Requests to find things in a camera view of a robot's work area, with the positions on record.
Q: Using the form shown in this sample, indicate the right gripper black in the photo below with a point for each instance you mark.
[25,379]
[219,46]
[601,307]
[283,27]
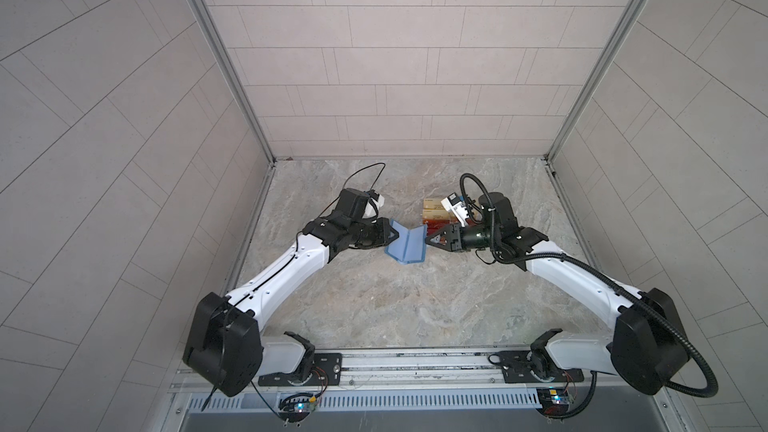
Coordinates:
[454,235]

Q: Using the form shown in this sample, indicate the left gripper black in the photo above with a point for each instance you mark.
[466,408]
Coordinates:
[381,227]

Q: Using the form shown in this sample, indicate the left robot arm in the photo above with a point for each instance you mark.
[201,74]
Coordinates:
[227,344]

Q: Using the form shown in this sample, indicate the gold cards left stack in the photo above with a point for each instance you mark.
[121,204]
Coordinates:
[435,211]

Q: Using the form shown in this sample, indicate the left green circuit board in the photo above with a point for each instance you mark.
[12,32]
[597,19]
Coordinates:
[297,407]

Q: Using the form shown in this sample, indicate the green circuit board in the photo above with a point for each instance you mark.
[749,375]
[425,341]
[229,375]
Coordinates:
[553,401]
[297,407]

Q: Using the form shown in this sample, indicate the right green circuit board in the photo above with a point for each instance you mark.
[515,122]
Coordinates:
[553,401]

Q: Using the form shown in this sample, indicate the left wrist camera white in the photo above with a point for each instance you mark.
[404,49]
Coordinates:
[374,200]

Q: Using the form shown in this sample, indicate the aluminium mounting rail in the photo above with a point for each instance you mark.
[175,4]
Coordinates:
[446,368]

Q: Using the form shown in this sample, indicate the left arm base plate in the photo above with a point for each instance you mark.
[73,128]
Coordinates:
[323,370]

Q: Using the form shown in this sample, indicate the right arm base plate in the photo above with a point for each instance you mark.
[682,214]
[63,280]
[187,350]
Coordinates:
[527,366]

